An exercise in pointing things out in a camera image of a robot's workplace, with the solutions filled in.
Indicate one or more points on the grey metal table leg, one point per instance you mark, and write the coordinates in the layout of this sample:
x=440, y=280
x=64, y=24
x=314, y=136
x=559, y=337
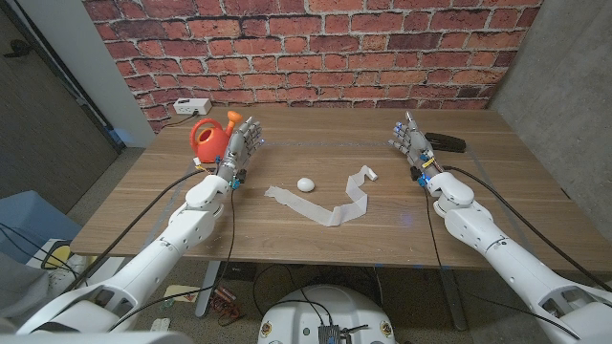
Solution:
x=453, y=301
x=206, y=291

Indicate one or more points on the orange toy watering can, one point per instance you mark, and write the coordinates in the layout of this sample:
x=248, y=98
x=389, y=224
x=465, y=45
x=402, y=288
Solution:
x=210, y=145

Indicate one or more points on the yellow paper sheet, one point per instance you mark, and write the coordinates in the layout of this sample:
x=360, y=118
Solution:
x=181, y=293

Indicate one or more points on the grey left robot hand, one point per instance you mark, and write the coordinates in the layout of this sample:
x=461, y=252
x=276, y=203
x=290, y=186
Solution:
x=239, y=145

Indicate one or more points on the blue plastic bin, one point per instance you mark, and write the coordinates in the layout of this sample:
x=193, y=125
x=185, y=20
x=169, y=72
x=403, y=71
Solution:
x=33, y=224

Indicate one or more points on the black stapler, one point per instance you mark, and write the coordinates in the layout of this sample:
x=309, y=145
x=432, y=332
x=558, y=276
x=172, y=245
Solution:
x=447, y=142

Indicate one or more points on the brick wall print backdrop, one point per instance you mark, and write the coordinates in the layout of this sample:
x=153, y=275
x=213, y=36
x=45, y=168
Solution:
x=311, y=52

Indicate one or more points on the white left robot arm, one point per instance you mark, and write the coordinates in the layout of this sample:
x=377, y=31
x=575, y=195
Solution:
x=158, y=258

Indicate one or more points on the grey trouser leg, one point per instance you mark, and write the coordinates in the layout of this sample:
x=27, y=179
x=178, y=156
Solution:
x=24, y=291

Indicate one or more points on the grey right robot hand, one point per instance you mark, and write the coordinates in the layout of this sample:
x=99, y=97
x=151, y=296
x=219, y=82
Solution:
x=415, y=143

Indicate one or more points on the white power strip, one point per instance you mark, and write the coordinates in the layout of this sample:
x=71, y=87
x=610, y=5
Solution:
x=192, y=106

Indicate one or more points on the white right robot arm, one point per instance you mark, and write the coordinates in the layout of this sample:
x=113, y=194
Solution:
x=507, y=258

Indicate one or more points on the white toy egg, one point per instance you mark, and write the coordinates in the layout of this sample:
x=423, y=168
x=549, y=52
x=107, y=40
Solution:
x=306, y=185

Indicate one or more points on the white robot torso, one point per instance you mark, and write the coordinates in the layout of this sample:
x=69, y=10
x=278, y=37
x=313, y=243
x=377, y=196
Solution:
x=296, y=315

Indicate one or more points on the yellow black foot pedal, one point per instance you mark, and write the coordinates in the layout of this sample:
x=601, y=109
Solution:
x=59, y=253

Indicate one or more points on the white sneaker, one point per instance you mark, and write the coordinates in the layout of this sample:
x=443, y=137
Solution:
x=72, y=274

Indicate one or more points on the black box under table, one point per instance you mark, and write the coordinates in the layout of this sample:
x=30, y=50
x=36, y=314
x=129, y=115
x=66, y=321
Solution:
x=238, y=271

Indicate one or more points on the white paper strip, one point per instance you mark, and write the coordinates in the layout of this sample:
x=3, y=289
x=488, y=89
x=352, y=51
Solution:
x=330, y=215

